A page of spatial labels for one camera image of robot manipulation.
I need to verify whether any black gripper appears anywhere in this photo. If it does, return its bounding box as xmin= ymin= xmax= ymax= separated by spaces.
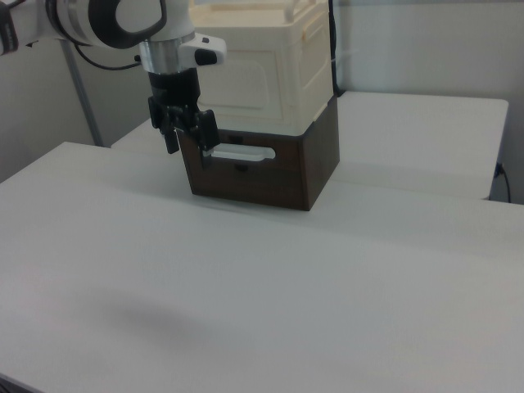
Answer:
xmin=147 ymin=67 xmax=219 ymax=159

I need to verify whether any black cable behind cabinet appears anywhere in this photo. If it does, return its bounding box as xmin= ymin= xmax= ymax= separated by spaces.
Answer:
xmin=326 ymin=0 xmax=341 ymax=98

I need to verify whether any cream plastic cabinet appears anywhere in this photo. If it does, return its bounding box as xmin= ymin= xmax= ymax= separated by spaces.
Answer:
xmin=190 ymin=0 xmax=333 ymax=138

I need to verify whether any white drawer handle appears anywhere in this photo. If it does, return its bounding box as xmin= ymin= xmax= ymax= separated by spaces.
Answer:
xmin=202 ymin=143 xmax=277 ymax=163

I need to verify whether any dark brown wooden drawer box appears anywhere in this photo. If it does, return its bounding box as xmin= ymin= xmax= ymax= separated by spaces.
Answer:
xmin=178 ymin=97 xmax=341 ymax=212

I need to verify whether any grey metal pole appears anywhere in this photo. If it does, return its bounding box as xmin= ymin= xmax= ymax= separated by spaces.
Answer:
xmin=61 ymin=40 xmax=102 ymax=147

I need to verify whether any cream cabinet door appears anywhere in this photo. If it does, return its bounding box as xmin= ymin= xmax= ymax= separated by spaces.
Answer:
xmin=196 ymin=48 xmax=290 ymax=124

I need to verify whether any black cable at table edge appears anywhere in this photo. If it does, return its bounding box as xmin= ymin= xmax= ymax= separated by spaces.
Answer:
xmin=495 ymin=161 xmax=513 ymax=204

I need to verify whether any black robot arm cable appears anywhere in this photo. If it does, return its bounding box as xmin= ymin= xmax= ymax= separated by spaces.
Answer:
xmin=72 ymin=42 xmax=143 ymax=71

